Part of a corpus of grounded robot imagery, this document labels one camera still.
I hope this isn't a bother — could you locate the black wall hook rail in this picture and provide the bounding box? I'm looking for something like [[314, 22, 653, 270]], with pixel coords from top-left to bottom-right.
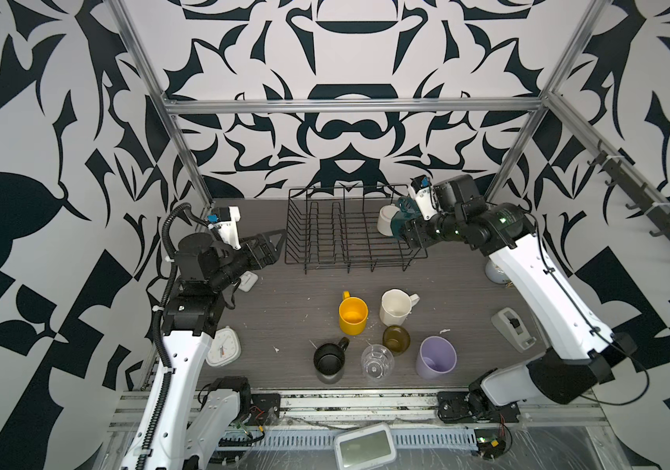
[[589, 139, 670, 243]]

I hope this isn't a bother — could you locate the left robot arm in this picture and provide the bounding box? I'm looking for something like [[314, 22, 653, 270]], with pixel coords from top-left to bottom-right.
[[121, 203, 287, 469]]

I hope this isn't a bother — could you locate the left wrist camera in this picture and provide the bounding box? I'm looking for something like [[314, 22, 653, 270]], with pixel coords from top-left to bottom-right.
[[206, 206, 241, 251]]

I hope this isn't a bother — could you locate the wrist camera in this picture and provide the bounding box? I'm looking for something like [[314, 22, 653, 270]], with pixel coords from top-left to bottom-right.
[[206, 206, 241, 251], [409, 175, 439, 221]]

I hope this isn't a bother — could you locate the lilac plastic cup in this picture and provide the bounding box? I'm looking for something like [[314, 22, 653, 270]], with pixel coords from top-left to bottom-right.
[[415, 336, 458, 380]]

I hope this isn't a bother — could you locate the yellow mug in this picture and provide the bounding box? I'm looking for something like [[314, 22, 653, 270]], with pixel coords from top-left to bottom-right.
[[338, 291, 369, 336]]

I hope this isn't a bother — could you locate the square white clock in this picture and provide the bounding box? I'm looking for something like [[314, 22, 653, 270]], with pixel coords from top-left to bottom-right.
[[206, 326, 242, 368]]

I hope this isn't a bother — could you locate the clear glass cup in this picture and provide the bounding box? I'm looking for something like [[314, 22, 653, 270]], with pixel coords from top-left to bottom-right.
[[362, 345, 395, 382]]

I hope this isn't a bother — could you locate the cream white mug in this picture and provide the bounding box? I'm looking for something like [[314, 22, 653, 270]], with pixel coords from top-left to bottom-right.
[[379, 289, 420, 326]]

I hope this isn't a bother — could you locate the round grey alarm clock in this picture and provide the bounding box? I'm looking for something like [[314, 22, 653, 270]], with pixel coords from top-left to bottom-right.
[[485, 260, 511, 286]]

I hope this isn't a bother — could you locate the dark green mug white inside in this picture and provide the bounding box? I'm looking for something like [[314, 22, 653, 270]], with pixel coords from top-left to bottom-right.
[[390, 196, 422, 242]]

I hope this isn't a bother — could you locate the black mug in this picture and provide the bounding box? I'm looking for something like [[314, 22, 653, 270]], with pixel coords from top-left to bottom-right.
[[313, 337, 350, 385]]

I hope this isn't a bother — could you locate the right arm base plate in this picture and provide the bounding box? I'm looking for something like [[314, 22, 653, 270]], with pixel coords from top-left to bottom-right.
[[437, 391, 520, 424]]

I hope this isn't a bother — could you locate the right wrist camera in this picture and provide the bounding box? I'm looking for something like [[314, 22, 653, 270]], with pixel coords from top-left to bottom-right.
[[409, 175, 439, 221]]

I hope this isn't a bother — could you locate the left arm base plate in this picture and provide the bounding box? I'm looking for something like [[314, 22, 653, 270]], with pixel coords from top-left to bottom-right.
[[245, 393, 281, 426]]

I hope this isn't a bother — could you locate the olive glass cup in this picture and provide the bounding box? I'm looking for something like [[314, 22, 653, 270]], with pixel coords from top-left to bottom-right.
[[382, 325, 411, 356]]

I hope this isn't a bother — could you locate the small circuit board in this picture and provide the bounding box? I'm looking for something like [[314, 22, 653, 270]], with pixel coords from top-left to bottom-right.
[[474, 426, 513, 461]]

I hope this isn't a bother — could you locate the black wire dish rack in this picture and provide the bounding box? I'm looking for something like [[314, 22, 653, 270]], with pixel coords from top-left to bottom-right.
[[284, 183, 428, 273]]

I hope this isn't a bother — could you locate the grey tape dispenser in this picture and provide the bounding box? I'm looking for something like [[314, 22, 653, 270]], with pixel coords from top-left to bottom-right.
[[491, 307, 537, 353]]

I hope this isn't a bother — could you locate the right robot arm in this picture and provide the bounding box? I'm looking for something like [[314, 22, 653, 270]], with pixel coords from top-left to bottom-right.
[[391, 174, 637, 407]]

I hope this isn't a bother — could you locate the white mug red inside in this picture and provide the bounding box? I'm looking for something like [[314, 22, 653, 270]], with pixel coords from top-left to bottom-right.
[[376, 205, 400, 237]]

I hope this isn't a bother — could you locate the white rectangular device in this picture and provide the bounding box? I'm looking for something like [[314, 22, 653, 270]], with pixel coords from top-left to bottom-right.
[[238, 271, 259, 293]]

